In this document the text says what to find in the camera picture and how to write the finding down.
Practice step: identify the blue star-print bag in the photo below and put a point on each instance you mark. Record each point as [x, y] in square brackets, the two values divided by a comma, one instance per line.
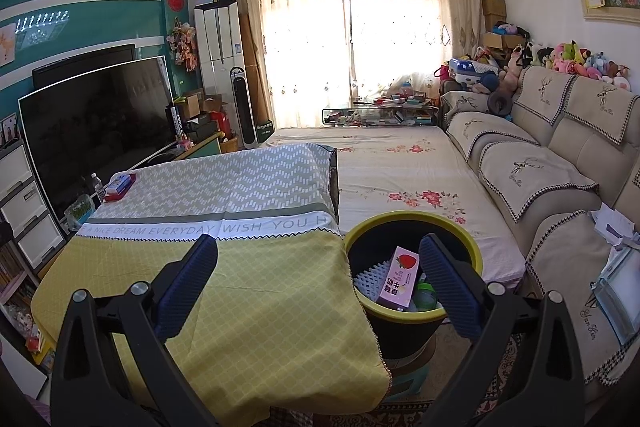
[470, 72]

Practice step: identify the blue tissue pack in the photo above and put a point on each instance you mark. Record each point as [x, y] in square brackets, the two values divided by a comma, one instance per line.
[120, 183]

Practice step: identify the beige fabric sofa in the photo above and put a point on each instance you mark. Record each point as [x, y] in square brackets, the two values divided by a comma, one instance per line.
[540, 177]

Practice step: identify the floral bed sheet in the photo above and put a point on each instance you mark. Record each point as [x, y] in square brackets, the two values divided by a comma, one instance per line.
[390, 177]

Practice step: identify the row of plush toys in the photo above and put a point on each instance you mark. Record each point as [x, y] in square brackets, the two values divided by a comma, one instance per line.
[575, 62]

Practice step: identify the bookshelf with books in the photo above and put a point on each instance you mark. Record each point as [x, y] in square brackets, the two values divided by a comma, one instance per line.
[20, 302]

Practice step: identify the red fire extinguisher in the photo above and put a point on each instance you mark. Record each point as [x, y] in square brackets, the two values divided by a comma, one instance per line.
[226, 122]

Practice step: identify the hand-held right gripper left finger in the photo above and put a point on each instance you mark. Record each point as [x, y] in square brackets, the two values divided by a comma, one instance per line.
[190, 282]

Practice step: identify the white foam fruit net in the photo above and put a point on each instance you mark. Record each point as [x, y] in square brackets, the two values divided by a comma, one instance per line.
[370, 279]

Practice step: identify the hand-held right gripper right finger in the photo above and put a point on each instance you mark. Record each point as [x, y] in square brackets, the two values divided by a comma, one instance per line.
[445, 287]

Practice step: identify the yellow grey patterned tablecloth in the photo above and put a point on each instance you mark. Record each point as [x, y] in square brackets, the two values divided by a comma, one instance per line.
[225, 307]

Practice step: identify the large curved flat television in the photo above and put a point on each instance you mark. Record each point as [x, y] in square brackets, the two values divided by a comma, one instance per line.
[100, 132]

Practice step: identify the clear water bottle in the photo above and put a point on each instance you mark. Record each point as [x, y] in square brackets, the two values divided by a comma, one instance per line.
[97, 187]

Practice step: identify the pink strawberry milk carton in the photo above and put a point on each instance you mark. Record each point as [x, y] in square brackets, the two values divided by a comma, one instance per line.
[397, 277]

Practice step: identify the dark green carton box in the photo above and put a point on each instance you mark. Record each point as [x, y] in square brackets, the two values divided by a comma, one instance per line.
[265, 133]

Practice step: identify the black yellow-rimmed trash bin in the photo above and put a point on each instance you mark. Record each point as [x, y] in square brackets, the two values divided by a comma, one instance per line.
[400, 337]

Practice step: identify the colourful packets on floor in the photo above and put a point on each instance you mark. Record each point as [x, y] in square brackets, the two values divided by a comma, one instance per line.
[40, 352]

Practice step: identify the patterned floor rug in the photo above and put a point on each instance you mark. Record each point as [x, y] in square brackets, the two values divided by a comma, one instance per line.
[460, 387]

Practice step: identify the white plastic drawer unit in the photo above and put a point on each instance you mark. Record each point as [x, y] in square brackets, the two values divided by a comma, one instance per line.
[25, 207]

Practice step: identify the hanging pink flower decoration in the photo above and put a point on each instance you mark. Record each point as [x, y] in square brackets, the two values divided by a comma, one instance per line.
[182, 47]

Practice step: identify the red round wall decoration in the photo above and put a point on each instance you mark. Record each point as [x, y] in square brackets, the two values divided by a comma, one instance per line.
[175, 0]

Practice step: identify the cream embroidered curtain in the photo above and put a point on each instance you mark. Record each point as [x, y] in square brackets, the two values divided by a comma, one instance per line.
[410, 27]
[300, 42]

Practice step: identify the flat red box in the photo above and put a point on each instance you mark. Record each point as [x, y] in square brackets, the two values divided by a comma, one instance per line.
[117, 196]

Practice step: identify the white papers on sofa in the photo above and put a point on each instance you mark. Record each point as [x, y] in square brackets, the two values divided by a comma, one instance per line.
[617, 267]

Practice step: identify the grey round cushion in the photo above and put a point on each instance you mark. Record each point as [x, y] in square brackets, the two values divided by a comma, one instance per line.
[500, 102]

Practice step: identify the clear green plastic bottle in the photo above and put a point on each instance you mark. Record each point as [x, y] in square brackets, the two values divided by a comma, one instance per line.
[427, 298]

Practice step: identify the cluttered glass coffee table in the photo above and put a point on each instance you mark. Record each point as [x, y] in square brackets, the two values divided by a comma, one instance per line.
[380, 113]

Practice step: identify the tall black lettered box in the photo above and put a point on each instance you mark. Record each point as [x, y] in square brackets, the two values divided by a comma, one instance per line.
[174, 122]

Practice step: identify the teal plastic stool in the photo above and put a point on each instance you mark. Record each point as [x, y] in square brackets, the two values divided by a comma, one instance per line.
[407, 379]

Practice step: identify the pink cartoon wall poster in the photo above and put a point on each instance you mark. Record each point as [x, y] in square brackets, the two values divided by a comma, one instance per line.
[7, 44]

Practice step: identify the clear bag with green plant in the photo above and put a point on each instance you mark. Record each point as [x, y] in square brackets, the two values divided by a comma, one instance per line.
[80, 212]

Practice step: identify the black white tower fan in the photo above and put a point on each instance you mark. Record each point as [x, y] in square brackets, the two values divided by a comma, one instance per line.
[244, 112]

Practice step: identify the stack of cardboard boxes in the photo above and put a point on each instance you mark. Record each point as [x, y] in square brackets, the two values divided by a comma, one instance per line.
[495, 17]

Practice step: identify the yellow teal television cabinet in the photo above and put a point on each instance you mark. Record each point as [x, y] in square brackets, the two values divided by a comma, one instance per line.
[200, 147]

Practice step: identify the small black television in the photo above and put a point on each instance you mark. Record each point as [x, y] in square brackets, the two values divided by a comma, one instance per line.
[75, 67]

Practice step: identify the white standing air conditioner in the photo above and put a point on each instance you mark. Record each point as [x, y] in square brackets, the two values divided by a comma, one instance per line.
[217, 52]

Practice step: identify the open brown cardboard box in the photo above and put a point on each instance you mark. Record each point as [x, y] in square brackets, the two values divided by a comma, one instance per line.
[192, 102]

